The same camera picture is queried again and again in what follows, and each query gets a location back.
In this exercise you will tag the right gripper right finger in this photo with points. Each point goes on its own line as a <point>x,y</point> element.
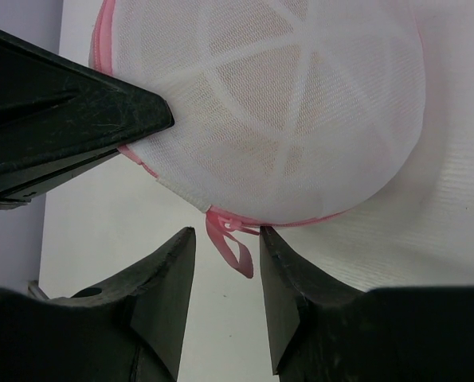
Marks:
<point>316,324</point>

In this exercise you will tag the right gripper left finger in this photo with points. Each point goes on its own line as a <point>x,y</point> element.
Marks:
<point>147,303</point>

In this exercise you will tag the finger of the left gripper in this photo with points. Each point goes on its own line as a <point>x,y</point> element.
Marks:
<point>59,119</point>

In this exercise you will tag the pink zipper pull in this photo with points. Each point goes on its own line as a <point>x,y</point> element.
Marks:
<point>220,230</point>

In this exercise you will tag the white mesh laundry bag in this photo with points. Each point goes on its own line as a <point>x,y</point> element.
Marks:
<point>351,121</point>

